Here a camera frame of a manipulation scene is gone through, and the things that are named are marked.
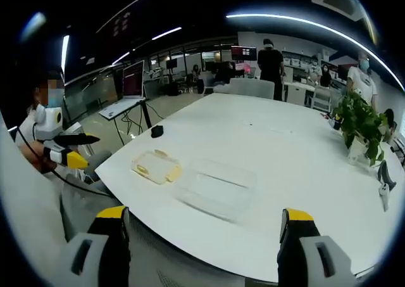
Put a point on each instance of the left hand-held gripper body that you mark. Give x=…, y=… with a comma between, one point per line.
x=46, y=123

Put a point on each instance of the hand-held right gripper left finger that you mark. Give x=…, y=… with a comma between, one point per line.
x=91, y=255

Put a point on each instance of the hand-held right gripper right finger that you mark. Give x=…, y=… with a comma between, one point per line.
x=326, y=255

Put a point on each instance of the clear lid with yellow buckle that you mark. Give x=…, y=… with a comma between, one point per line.
x=156, y=168

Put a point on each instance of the clear plastic container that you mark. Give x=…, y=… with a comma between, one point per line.
x=216, y=187

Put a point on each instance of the person's left hand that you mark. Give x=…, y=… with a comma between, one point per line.
x=33, y=155

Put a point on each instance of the person's head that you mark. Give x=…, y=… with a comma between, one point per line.
x=52, y=74

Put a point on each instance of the person's white clothed torso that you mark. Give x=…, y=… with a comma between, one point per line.
x=25, y=211

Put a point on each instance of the short ceiling light strip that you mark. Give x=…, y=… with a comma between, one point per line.
x=121, y=58
x=65, y=54
x=166, y=33

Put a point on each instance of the black laptop stand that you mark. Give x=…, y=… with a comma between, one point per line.
x=146, y=116

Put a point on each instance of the open laptop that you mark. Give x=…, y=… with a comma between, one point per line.
x=131, y=82

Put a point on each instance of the small black object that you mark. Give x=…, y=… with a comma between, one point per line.
x=157, y=131

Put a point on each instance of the grey mesh office chair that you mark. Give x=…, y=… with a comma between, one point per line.
x=177, y=261

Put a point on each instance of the white and grey controller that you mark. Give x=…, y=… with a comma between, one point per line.
x=385, y=185

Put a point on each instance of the small yellow object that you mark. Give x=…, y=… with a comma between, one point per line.
x=338, y=121

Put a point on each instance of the green potted plant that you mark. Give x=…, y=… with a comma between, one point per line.
x=360, y=122

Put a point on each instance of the white office chair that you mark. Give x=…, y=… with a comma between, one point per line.
x=321, y=97
x=253, y=87

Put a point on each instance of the long ceiling light strip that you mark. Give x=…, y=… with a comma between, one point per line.
x=316, y=24

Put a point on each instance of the wall screen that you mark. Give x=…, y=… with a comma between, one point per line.
x=243, y=53

